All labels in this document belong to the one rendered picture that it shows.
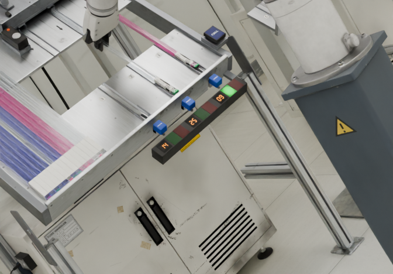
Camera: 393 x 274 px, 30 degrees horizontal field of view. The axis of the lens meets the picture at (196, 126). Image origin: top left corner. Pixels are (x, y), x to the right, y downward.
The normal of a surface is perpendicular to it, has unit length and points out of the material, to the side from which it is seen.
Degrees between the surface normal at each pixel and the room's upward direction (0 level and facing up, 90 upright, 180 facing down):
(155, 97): 44
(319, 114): 90
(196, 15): 90
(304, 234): 0
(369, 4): 90
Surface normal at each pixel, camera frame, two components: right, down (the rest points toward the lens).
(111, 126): -0.01, -0.63
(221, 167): 0.53, -0.07
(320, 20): 0.27, 0.13
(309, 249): -0.52, -0.81
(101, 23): 0.64, 0.68
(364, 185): -0.52, 0.55
